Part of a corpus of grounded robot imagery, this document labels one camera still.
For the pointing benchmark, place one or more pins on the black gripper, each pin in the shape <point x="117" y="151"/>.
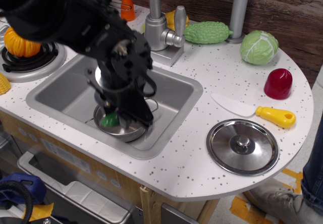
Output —
<point x="128" y="101"/>

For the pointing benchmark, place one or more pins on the purple toy eggplant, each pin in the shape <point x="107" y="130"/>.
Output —
<point x="110" y="120"/>

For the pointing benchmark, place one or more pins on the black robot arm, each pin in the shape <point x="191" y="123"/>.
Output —
<point x="95" y="29"/>

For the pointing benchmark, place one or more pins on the small steel pan in sink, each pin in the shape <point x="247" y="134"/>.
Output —
<point x="126" y="135"/>

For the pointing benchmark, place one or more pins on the steel pot lid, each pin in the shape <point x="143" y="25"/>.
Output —
<point x="242" y="147"/>

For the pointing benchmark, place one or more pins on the silver toy faucet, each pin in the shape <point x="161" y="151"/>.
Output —
<point x="166" y="45"/>

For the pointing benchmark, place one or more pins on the grey toy sink basin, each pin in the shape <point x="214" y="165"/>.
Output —
<point x="67" y="97"/>

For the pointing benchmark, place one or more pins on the orange toy carrot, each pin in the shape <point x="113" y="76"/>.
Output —
<point x="127" y="10"/>

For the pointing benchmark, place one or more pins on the yellow toy behind faucet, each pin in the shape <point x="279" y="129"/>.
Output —
<point x="170" y="18"/>

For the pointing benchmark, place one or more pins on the black front stove burner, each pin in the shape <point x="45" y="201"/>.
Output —
<point x="20" y="69"/>

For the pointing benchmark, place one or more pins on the green toy bitter gourd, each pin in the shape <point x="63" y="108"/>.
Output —
<point x="209" y="32"/>

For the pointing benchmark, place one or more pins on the yellow toy corn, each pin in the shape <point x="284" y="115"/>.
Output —
<point x="4" y="84"/>

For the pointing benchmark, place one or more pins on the orange toy pumpkin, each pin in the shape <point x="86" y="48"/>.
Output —
<point x="19" y="46"/>

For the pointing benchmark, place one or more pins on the blue clamp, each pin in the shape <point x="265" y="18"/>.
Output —
<point x="17" y="187"/>

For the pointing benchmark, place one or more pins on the green toy cabbage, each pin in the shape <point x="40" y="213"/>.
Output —
<point x="258" y="47"/>

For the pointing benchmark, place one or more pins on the red toy pepper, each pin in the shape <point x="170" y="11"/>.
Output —
<point x="278" y="84"/>

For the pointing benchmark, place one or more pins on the grey right support pole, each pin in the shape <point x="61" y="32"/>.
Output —
<point x="237" y="21"/>

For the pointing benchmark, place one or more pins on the white yellow toy knife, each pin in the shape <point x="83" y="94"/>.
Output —
<point x="280" y="117"/>

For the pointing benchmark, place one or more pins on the grey sneaker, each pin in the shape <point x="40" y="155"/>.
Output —
<point x="275" y="199"/>

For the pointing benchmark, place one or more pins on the blue jeans leg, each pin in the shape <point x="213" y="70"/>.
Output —
<point x="311" y="183"/>

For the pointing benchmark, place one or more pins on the silver oven door handle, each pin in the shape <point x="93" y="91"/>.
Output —
<point x="74" y="196"/>

